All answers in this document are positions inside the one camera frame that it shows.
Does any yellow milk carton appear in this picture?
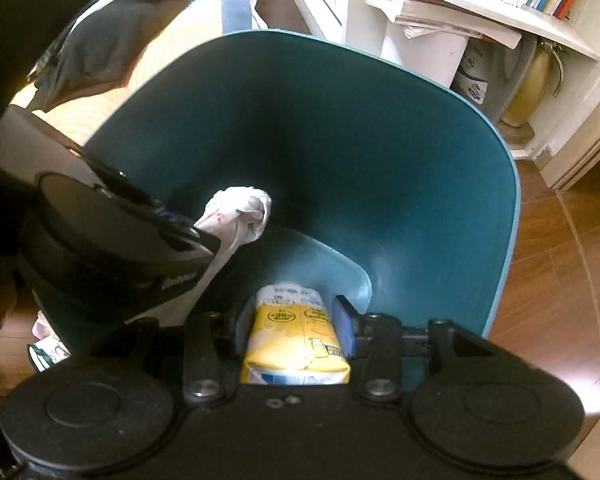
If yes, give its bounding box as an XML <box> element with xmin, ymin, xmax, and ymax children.
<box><xmin>240</xmin><ymin>284</ymin><xmax>353</xmax><ymax>386</ymax></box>

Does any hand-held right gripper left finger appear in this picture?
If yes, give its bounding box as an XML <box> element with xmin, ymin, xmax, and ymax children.
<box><xmin>127</xmin><ymin>300</ymin><xmax>257</xmax><ymax>406</ymax></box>

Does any black cloth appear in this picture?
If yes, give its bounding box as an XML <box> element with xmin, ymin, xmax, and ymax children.
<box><xmin>27</xmin><ymin>0</ymin><xmax>193</xmax><ymax>112</ymax></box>

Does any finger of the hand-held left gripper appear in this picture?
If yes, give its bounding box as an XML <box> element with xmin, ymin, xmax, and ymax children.
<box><xmin>150</xmin><ymin>205</ymin><xmax>222</xmax><ymax>261</ymax></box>

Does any white box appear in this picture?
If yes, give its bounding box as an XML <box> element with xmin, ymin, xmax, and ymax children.
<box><xmin>380</xmin><ymin>22</ymin><xmax>475</xmax><ymax>89</ymax></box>

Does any grey plastic canister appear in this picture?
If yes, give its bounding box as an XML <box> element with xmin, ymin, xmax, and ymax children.
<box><xmin>452</xmin><ymin>40</ymin><xmax>537</xmax><ymax>122</ymax></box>

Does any white bookshelf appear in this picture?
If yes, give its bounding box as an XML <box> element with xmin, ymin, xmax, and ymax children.
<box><xmin>280</xmin><ymin>0</ymin><xmax>600</xmax><ymax>192</ymax></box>

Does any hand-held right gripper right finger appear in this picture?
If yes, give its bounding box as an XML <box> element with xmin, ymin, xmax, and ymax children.
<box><xmin>332</xmin><ymin>295</ymin><xmax>487</xmax><ymax>406</ymax></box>

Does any stack of papers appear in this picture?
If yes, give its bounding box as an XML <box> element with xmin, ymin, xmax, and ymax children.
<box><xmin>364</xmin><ymin>0</ymin><xmax>524</xmax><ymax>50</ymax></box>

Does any teal plastic bin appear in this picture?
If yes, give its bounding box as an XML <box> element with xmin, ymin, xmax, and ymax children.
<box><xmin>35</xmin><ymin>30</ymin><xmax>522</xmax><ymax>361</ymax></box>

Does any white tissue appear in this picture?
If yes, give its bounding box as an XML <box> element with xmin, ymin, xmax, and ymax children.
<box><xmin>155</xmin><ymin>185</ymin><xmax>274</xmax><ymax>328</ymax></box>

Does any gold metal kettle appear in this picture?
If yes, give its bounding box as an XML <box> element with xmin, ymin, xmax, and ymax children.
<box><xmin>500</xmin><ymin>40</ymin><xmax>567</xmax><ymax>129</ymax></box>

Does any white green wrapper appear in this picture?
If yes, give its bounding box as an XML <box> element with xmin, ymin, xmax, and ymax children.
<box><xmin>27</xmin><ymin>309</ymin><xmax>72</xmax><ymax>373</ymax></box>

